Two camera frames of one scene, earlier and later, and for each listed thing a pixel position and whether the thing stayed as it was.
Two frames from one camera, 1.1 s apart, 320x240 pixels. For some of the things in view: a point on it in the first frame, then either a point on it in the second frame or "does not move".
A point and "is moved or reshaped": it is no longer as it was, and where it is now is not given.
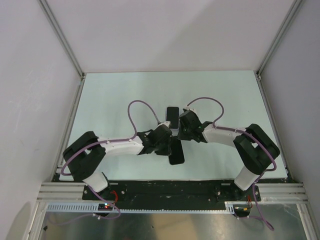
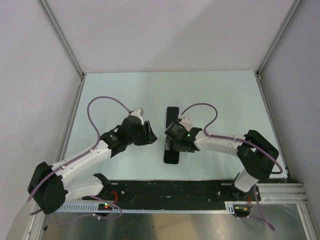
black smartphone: x=172 y=115 does not move
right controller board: x=241 y=210 does not move
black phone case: x=177 y=155 is moved or reshaped
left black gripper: x=166 y=151 to x=148 y=137
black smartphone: x=177 y=154 is moved or reshaped
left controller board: x=105 y=206 does not move
